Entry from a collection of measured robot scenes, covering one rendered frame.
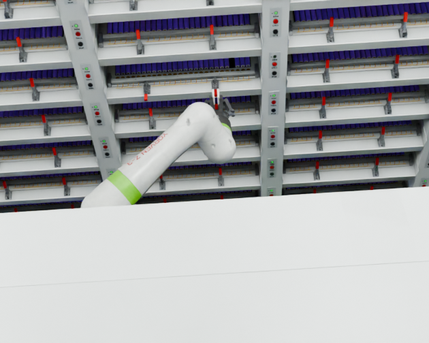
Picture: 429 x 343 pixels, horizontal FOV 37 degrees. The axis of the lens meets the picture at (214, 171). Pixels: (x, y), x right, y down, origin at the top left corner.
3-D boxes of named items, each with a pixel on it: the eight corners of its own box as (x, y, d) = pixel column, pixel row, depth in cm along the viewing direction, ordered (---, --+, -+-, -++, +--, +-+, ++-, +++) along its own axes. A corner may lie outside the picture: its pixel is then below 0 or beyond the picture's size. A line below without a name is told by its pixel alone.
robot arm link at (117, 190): (105, 244, 198) (89, 226, 188) (83, 222, 205) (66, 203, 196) (148, 204, 202) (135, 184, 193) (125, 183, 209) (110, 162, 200)
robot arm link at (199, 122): (133, 190, 209) (147, 201, 200) (112, 166, 203) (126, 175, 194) (212, 118, 217) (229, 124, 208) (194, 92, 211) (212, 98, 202)
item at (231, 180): (261, 189, 295) (261, 177, 282) (129, 197, 295) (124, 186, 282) (257, 149, 303) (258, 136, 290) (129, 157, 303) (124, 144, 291)
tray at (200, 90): (261, 94, 254) (262, 82, 245) (107, 104, 254) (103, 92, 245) (257, 52, 262) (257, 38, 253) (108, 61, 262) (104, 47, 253)
